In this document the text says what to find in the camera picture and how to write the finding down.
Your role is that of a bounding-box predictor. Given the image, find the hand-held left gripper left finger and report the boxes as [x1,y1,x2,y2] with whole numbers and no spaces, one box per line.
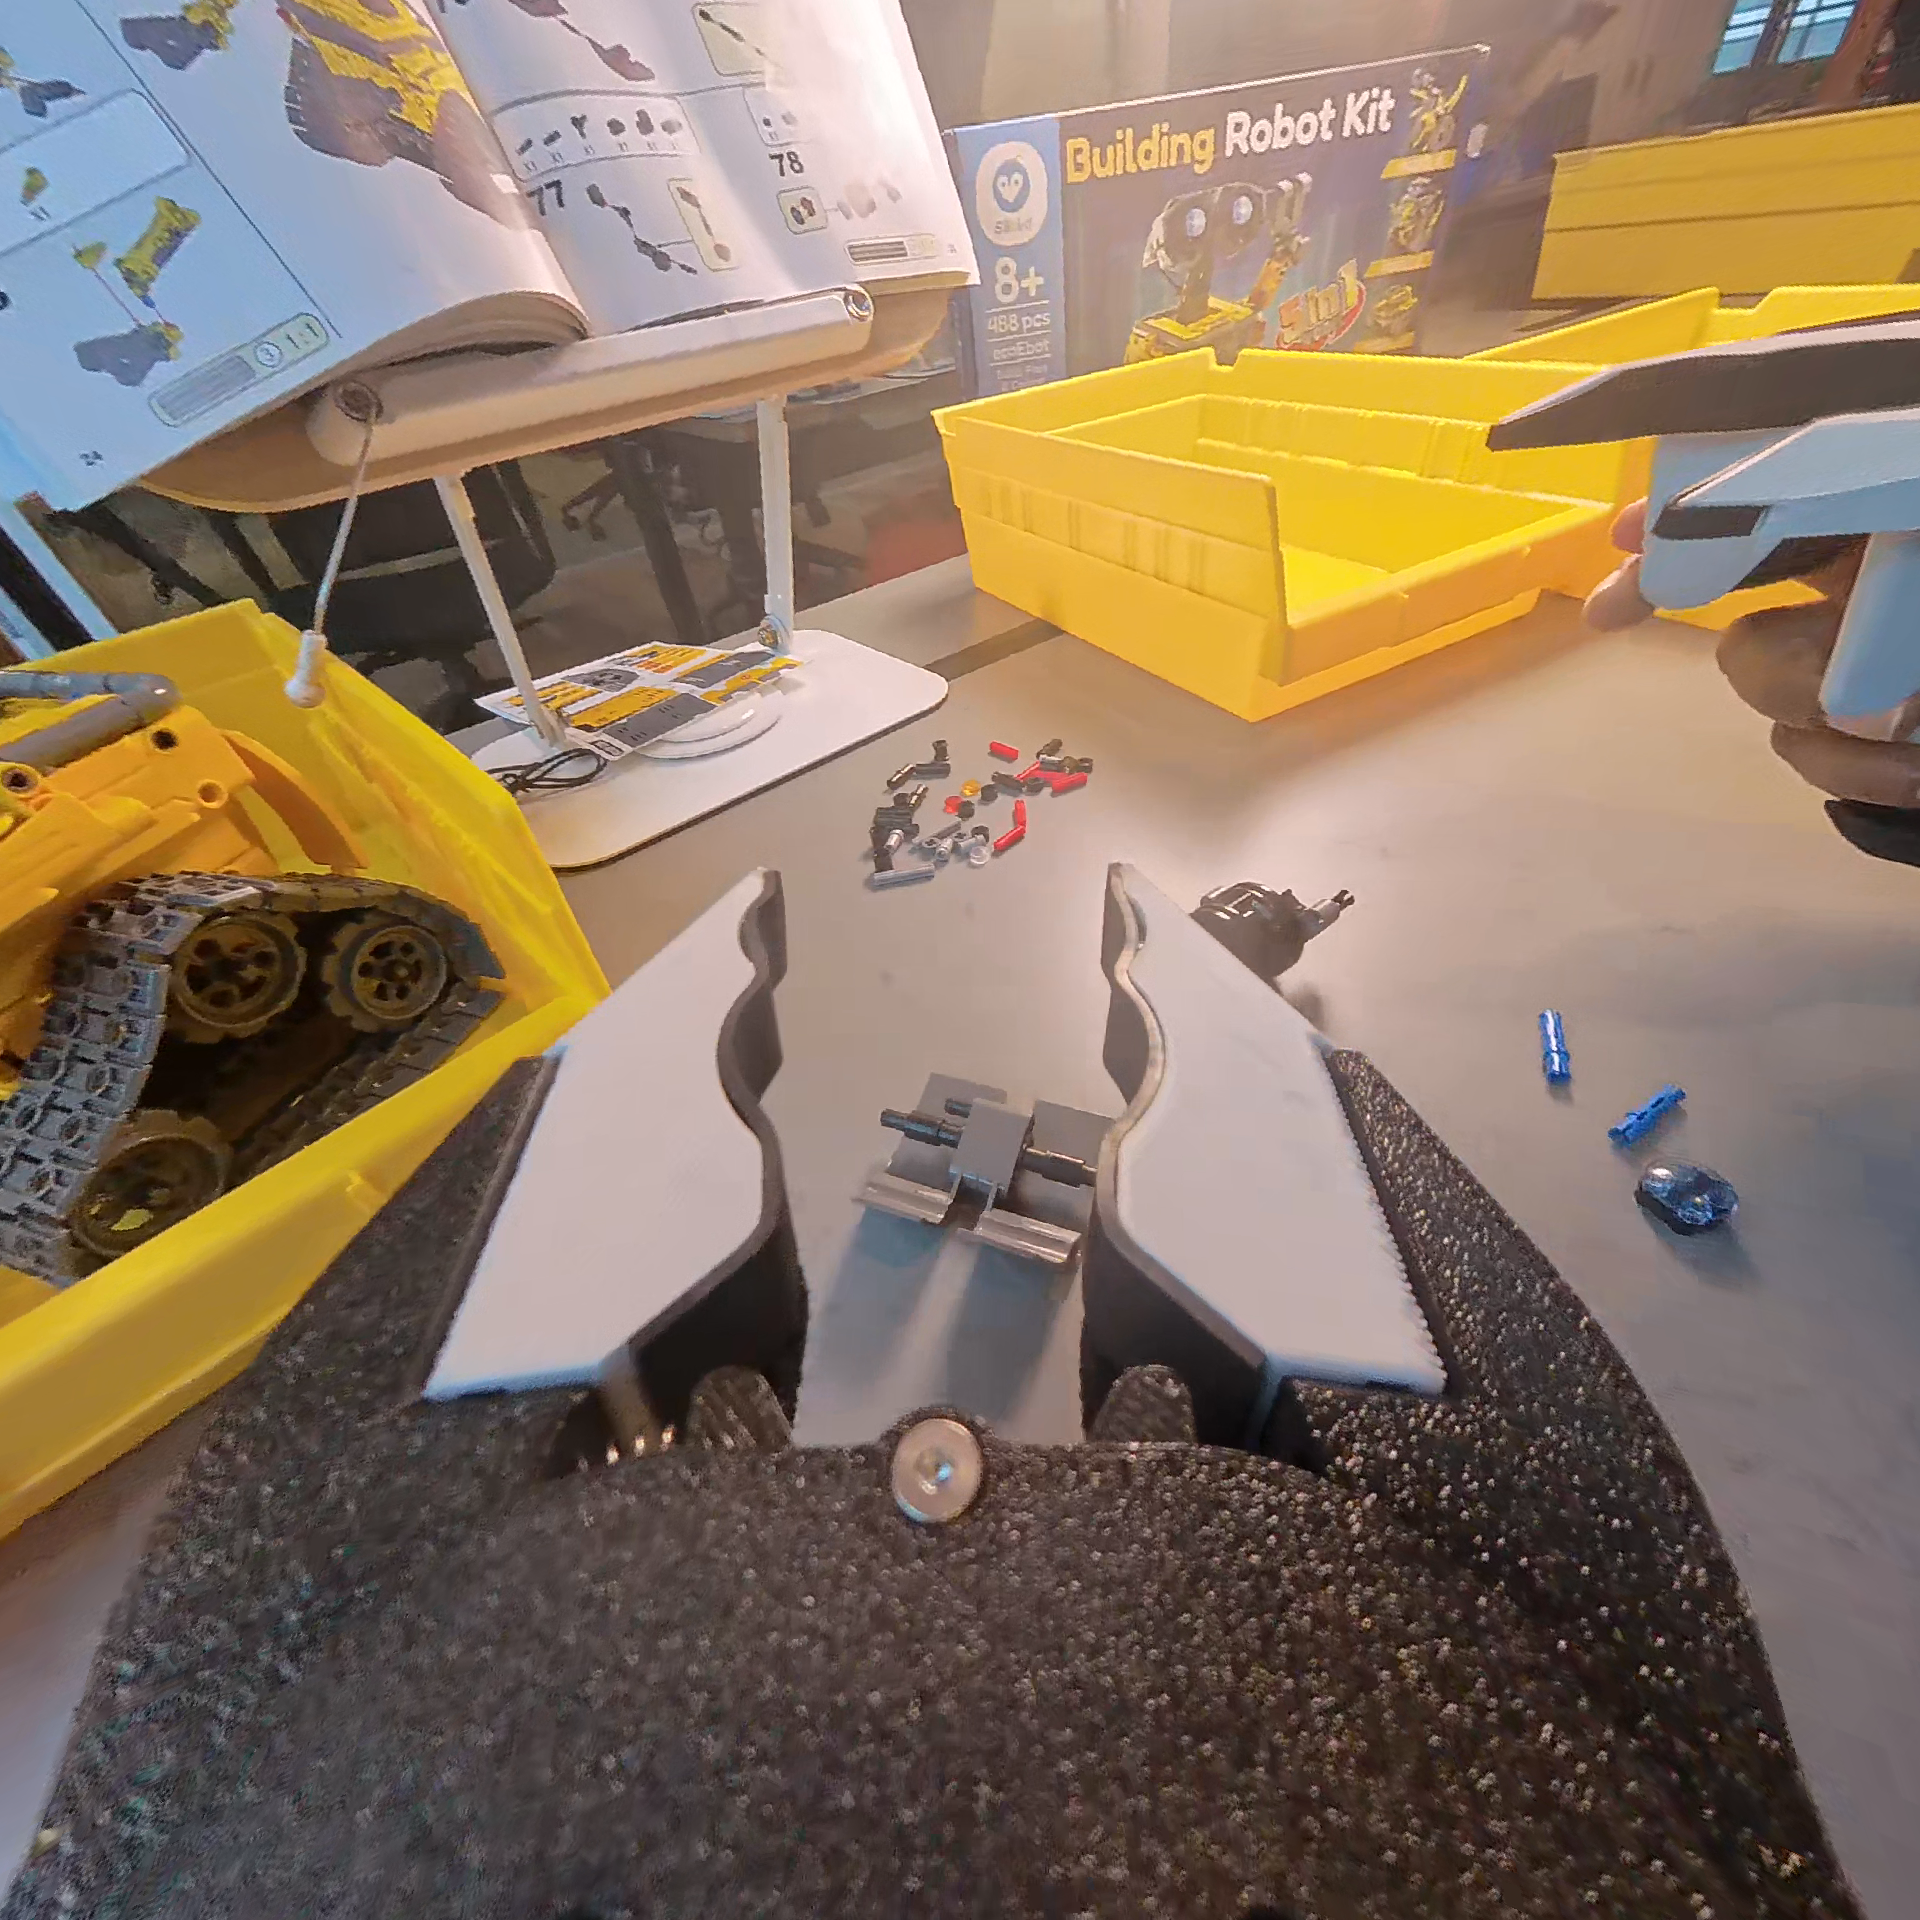
[423,869,814,1450]

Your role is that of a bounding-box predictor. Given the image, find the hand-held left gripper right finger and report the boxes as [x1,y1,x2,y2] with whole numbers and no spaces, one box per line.
[1080,862,1447,1450]

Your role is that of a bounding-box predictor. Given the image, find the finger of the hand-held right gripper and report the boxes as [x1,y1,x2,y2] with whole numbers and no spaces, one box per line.
[1637,408,1920,610]
[1486,317,1920,459]

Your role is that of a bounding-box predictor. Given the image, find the grey panel brick assembly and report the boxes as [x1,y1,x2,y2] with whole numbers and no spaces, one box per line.
[858,1070,1120,1271]

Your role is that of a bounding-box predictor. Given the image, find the black toy wheel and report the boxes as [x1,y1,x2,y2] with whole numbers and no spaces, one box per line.
[1194,881,1322,976]

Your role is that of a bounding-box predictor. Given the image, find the clear blue round stud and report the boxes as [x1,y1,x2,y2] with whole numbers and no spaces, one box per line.
[1637,1160,1742,1235]

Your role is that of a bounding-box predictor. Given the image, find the instruction booklet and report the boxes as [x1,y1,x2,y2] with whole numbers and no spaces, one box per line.
[0,0,981,512]

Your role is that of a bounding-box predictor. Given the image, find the stack of yellow bins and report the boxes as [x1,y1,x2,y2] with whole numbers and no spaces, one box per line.
[1539,106,1920,311]

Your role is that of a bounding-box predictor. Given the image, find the yellow plastic bin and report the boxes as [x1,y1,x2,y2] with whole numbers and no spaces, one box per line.
[0,602,614,1538]
[933,349,1631,726]
[1463,285,1920,634]

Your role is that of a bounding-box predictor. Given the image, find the window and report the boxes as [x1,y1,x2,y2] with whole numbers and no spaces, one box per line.
[1711,0,1920,80]

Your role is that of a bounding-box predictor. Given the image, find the pile of small brick pieces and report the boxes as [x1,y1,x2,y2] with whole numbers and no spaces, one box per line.
[861,735,1097,892]

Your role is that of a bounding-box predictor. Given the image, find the yellow black printed leaflet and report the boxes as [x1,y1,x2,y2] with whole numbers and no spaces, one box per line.
[478,643,811,759]

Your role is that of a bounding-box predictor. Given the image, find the white booklet stand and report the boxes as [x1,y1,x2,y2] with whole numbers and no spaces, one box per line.
[140,285,963,871]

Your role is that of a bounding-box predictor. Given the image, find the blue toy set box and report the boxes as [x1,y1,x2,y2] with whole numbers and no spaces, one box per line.
[944,46,1497,404]

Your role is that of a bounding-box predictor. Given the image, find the yellow tracked robot model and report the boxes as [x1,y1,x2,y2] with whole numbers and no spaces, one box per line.
[0,674,509,1285]

